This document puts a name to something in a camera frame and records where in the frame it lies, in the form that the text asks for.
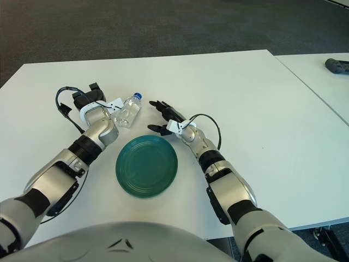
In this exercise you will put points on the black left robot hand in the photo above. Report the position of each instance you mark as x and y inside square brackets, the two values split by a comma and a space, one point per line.
[91, 98]

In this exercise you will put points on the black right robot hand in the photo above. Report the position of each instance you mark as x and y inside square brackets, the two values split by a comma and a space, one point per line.
[170, 112]

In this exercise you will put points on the clear bottle with blue cap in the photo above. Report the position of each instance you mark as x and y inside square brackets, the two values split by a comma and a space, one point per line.
[128, 110]

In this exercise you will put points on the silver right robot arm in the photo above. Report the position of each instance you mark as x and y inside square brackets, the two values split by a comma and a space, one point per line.
[229, 183]

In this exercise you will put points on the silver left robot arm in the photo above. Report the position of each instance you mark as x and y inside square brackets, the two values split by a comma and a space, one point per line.
[62, 169]

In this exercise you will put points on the green round plate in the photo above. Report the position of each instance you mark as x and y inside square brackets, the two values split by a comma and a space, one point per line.
[147, 166]

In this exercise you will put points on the white right wrist connector box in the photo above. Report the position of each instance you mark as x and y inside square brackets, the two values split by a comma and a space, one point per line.
[174, 126]

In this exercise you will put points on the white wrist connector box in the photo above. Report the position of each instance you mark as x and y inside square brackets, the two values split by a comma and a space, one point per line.
[116, 104]
[174, 126]

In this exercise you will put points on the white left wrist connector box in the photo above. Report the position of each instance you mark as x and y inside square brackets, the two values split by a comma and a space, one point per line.
[116, 104]

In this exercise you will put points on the grey robot torso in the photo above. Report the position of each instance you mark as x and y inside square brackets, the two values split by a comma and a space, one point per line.
[122, 243]

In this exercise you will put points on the grey handheld controller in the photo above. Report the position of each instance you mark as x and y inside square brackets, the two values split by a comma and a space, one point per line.
[336, 65]

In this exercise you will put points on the black table leg with caster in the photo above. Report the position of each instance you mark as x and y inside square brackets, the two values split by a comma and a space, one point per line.
[331, 243]

